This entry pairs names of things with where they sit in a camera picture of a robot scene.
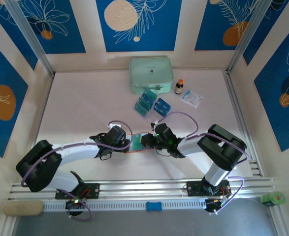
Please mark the orange card holder wallet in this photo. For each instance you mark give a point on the orange card holder wallet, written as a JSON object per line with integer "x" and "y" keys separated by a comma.
{"x": 128, "y": 150}

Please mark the teal credit card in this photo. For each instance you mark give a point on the teal credit card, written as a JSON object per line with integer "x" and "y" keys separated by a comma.
{"x": 137, "y": 142}
{"x": 149, "y": 94}
{"x": 140, "y": 109}
{"x": 145, "y": 102}

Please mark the clear acrylic card stand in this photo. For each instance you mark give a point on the clear acrylic card stand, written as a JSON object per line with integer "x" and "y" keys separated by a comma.
{"x": 151, "y": 116}

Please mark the blue credit card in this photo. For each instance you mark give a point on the blue credit card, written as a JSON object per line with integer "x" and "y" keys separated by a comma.
{"x": 159, "y": 109}
{"x": 164, "y": 104}

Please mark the mint green zip pouch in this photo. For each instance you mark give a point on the mint green zip pouch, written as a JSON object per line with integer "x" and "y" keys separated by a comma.
{"x": 149, "y": 73}

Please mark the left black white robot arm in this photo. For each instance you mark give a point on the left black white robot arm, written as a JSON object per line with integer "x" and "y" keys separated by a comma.
{"x": 38, "y": 164}

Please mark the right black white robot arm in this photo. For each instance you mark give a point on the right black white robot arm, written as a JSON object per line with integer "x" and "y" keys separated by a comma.
{"x": 223, "y": 150}

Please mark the clear plastic gauze packet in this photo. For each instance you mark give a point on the clear plastic gauze packet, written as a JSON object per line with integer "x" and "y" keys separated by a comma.
{"x": 191, "y": 98}

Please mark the brown bottle orange cap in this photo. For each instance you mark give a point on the brown bottle orange cap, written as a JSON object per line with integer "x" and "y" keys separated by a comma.
{"x": 179, "y": 88}

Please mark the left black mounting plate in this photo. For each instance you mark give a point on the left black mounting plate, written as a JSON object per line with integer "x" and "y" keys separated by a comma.
{"x": 95, "y": 190}

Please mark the black mounting plate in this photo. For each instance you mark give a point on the black mounting plate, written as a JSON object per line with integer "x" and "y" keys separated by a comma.
{"x": 193, "y": 188}
{"x": 95, "y": 190}

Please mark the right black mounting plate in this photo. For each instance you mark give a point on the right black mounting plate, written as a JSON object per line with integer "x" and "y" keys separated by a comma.
{"x": 193, "y": 188}

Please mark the blue bone-shaped clip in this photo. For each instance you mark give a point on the blue bone-shaped clip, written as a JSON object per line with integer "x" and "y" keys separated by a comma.
{"x": 154, "y": 206}

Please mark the left black controller board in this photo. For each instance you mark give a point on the left black controller board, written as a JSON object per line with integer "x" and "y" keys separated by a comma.
{"x": 81, "y": 204}

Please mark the black controller board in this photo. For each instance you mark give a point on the black controller board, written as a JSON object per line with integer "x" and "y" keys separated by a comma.
{"x": 215, "y": 205}
{"x": 81, "y": 204}

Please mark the right black controller board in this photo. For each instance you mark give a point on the right black controller board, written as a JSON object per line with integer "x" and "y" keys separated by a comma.
{"x": 215, "y": 205}

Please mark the beige foam block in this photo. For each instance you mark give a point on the beige foam block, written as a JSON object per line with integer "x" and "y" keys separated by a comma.
{"x": 23, "y": 208}

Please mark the green tape roll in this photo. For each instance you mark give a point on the green tape roll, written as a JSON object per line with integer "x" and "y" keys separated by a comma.
{"x": 273, "y": 198}

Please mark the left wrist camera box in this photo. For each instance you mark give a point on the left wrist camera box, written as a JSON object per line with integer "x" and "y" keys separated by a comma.
{"x": 114, "y": 126}

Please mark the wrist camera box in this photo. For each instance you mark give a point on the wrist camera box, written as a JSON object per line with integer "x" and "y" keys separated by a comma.
{"x": 114, "y": 126}
{"x": 154, "y": 123}

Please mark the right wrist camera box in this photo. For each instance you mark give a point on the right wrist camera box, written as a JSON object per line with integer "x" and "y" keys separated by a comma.
{"x": 154, "y": 123}

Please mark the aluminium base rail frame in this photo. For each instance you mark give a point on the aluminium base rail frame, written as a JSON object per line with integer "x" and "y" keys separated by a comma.
{"x": 144, "y": 186}

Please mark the aluminium table side rail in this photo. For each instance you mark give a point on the aluminium table side rail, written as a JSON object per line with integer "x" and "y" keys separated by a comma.
{"x": 232, "y": 91}

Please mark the left aluminium corner post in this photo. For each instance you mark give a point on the left aluminium corner post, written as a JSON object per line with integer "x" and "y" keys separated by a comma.
{"x": 32, "y": 39}

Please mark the aluminium corner post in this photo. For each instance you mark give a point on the aluminium corner post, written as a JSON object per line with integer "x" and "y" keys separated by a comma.
{"x": 247, "y": 37}
{"x": 32, "y": 39}

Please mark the right aluminium corner post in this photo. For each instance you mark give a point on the right aluminium corner post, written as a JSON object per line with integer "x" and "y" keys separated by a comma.
{"x": 247, "y": 37}

